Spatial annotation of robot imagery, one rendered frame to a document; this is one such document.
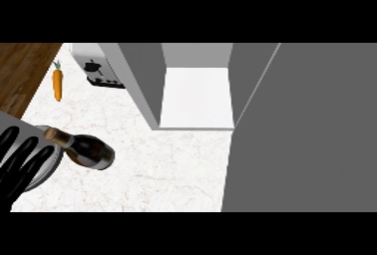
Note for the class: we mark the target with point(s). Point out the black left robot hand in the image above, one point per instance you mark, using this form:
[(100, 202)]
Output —
[(20, 167)]

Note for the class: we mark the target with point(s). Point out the dark wine bottle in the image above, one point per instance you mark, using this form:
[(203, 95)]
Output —
[(88, 151)]

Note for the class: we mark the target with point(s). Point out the grey cabinet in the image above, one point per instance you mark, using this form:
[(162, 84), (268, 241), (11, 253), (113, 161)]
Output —
[(191, 89)]

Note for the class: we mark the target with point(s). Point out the dark grey cabinet door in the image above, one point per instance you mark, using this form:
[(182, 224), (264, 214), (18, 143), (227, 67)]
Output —
[(304, 132)]

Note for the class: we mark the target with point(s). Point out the grey round plate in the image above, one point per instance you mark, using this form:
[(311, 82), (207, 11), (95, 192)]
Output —
[(49, 162)]

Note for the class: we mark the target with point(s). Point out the grey flat panel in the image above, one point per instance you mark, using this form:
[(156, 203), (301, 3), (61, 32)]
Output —
[(20, 129)]

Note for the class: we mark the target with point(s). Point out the orange carrot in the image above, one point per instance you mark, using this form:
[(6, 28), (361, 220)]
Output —
[(58, 84)]

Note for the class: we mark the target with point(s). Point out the white toaster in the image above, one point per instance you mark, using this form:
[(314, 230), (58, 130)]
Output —
[(95, 64)]

